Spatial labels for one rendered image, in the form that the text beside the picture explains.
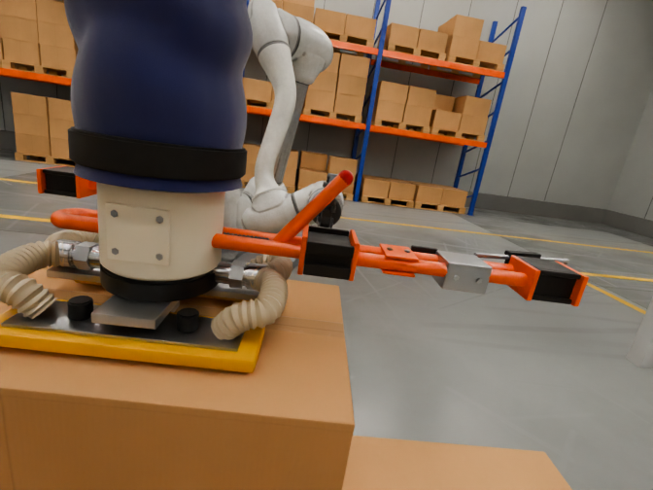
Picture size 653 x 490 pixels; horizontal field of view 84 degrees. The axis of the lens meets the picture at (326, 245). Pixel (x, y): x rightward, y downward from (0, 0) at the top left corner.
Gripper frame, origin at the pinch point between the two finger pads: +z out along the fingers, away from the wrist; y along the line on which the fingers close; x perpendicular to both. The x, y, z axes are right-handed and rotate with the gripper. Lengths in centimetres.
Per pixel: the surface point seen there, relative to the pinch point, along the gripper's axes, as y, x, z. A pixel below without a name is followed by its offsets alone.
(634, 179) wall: -21, -834, -870
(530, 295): 1.1, -30.7, 18.7
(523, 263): -2.6, -30.4, 15.2
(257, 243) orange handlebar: -1.0, 11.0, 17.3
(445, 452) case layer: 53, -37, -2
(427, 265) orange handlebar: -0.9, -14.6, 17.3
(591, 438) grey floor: 108, -151, -73
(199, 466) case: 21.5, 13.0, 34.7
